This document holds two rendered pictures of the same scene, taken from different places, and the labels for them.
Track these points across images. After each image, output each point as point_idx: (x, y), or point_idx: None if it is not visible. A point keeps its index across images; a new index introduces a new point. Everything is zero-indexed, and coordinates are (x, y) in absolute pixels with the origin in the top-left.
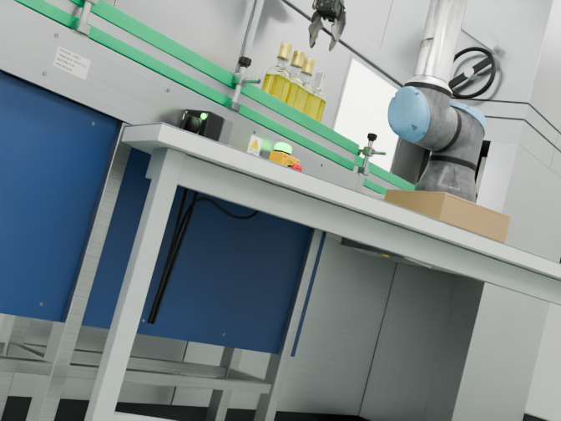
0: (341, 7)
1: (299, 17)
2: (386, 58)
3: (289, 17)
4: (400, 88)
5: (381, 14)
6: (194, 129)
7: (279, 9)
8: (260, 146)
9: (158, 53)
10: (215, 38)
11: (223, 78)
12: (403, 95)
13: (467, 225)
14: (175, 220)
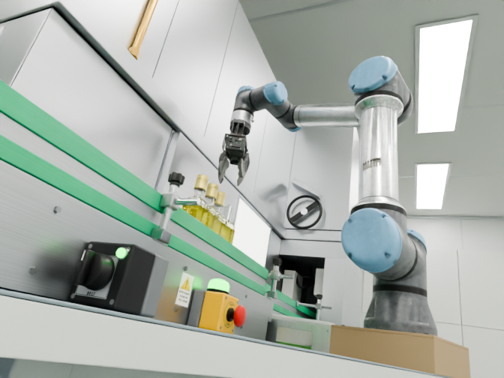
0: (245, 149)
1: (205, 160)
2: (258, 199)
3: (197, 158)
4: (357, 211)
5: (253, 169)
6: (102, 277)
7: (190, 150)
8: (192, 286)
9: (41, 145)
10: (131, 169)
11: (148, 199)
12: (364, 218)
13: (451, 371)
14: None
